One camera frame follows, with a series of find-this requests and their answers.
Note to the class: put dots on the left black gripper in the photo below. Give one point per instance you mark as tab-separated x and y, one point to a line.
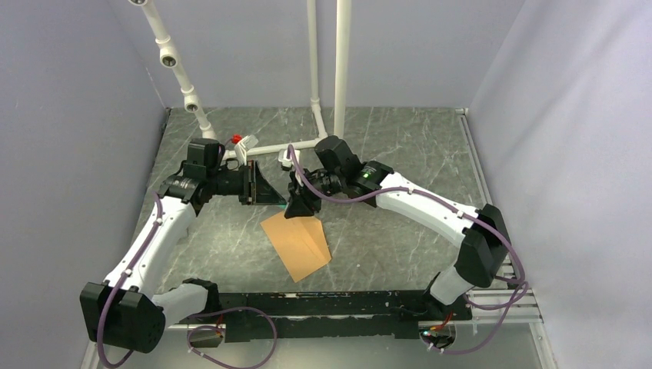
264	192

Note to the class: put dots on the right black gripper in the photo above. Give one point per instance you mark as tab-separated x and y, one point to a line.
301	202

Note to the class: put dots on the brown paper envelope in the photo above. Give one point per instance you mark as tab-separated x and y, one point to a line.
299	242

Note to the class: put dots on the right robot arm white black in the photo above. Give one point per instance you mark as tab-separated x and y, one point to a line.
479	234

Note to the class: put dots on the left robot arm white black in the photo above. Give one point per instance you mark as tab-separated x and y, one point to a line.
124	310

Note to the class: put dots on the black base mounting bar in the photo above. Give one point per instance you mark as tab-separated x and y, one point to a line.
401	314

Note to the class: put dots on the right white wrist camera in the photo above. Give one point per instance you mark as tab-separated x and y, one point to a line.
286	161

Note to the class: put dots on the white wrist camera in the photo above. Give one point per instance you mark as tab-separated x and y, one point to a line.
242	144
286	161

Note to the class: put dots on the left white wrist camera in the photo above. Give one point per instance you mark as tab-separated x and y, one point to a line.
242	144

